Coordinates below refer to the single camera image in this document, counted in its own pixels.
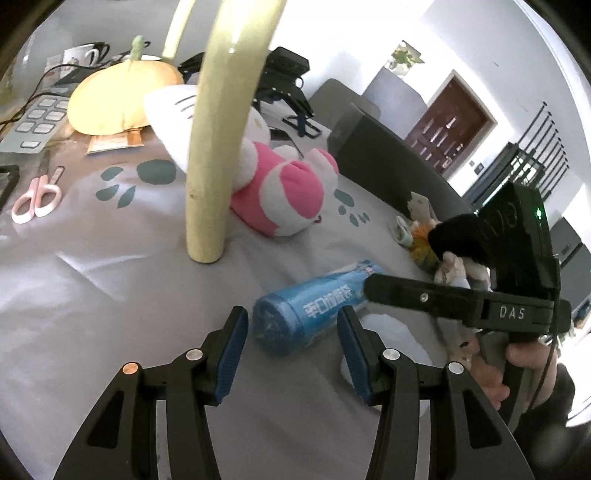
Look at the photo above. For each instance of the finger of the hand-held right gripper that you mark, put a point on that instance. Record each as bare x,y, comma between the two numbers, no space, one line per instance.
415,295

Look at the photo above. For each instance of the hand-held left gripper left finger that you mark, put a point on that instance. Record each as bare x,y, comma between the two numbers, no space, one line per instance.
231,355

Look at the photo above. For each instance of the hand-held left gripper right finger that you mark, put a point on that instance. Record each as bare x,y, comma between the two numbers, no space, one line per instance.
355,360

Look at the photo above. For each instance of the blue bottle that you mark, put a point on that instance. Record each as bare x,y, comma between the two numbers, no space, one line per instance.
300,314

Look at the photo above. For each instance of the grey cardboard box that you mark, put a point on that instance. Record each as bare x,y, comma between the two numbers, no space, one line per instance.
392,161

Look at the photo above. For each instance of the person's right forearm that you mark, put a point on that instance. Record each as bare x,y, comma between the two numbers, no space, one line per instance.
554,443

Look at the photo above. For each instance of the person's right hand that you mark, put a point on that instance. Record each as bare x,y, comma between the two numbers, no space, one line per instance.
526,355

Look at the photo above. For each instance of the beige plush toy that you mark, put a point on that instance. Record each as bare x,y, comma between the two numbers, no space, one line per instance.
455,274

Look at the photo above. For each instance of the orange and green plush toy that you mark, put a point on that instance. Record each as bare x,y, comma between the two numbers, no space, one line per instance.
424,244

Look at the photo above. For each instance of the black fluffy ball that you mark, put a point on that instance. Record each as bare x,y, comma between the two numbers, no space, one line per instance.
457,240

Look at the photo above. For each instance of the small pale green toy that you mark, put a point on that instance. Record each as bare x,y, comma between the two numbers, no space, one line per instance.
402,230

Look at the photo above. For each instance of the black-framed glass door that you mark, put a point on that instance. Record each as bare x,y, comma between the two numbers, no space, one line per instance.
508,161

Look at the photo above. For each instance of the white printed tag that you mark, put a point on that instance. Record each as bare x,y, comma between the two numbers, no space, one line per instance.
419,203

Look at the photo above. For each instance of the black metal railing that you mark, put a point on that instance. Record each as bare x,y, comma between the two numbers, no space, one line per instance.
540,138

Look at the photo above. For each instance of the grey paw-print tablecloth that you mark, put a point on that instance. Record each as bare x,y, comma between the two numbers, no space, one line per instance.
115,300

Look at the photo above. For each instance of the brown wooden door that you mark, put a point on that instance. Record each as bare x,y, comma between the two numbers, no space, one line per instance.
448,124

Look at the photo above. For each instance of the white and pink cat plush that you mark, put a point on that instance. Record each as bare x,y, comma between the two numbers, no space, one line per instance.
277,189

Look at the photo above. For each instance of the dark grey cabinet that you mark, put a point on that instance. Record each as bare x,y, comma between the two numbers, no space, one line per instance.
392,90

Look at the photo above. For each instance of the grey upholstered chair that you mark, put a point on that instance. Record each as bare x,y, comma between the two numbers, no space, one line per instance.
337,97

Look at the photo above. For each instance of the pale yellow arched pole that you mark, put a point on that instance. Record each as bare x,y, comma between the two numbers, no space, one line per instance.
217,138

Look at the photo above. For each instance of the green potted plant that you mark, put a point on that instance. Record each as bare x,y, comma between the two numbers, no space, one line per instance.
406,62

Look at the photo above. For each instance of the brown paper card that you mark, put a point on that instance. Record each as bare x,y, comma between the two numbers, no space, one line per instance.
113,141

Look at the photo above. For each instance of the pink scissors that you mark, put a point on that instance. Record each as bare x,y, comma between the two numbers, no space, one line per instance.
41,194

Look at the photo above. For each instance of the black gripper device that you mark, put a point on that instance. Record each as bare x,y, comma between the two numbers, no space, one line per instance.
286,62

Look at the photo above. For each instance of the orange pumpkin decoration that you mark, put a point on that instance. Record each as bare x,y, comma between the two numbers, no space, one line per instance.
111,97

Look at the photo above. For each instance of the white printed mug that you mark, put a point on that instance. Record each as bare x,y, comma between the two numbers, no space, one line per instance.
85,55

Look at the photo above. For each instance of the dark wall keypad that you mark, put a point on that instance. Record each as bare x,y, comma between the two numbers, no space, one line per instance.
478,168

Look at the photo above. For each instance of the black rectangular frame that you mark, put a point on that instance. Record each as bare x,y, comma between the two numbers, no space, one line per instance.
314,131

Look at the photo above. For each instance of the framed wall picture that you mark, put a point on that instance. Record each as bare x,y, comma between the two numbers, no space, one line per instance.
408,46

